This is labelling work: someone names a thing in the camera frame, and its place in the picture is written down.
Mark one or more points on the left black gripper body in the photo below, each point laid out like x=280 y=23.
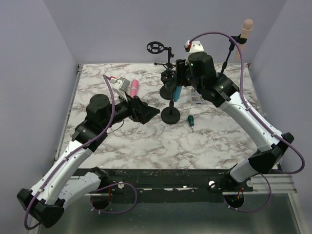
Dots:
x=130 y=109

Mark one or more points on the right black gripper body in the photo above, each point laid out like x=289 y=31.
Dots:
x=182 y=70

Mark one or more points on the teal microphone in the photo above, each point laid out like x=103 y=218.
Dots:
x=177 y=93

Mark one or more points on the pink microphone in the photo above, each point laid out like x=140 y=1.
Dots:
x=134 y=88

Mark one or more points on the black stand holding teal microphone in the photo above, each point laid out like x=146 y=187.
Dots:
x=171 y=115

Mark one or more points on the black round-base shock mount stand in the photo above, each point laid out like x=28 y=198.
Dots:
x=169 y=84

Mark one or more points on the black stand holding beige microphone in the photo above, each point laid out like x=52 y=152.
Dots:
x=238 y=39

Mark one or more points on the beige microphone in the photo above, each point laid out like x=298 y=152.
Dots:
x=246 y=27

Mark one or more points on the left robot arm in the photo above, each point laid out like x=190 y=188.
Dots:
x=47 y=200

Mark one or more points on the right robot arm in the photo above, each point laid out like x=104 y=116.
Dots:
x=198 y=71

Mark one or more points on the clear plastic screw box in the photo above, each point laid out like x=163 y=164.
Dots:
x=196 y=98

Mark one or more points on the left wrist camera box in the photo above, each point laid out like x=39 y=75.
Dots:
x=120 y=86

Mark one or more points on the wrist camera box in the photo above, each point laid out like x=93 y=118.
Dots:
x=193 y=46
x=120 y=86

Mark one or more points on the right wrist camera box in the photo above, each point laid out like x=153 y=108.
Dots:
x=193 y=46

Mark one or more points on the green handled screwdriver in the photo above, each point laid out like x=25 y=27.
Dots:
x=190 y=120

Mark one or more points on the black front mounting rail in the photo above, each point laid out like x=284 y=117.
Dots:
x=177 y=186

